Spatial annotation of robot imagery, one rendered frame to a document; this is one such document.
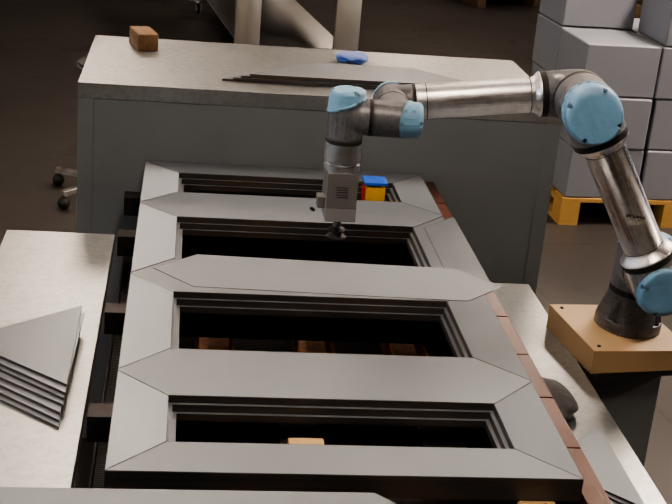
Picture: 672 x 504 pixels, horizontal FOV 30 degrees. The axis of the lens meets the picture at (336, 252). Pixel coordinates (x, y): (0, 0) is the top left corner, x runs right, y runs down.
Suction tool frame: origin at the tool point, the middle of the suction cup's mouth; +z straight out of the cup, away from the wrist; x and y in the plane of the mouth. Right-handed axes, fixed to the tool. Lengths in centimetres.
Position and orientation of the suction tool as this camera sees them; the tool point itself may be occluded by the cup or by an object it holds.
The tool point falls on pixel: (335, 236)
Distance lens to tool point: 262.8
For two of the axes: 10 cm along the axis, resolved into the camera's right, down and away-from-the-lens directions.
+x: 9.9, 0.3, 1.3
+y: 1.1, 3.6, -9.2
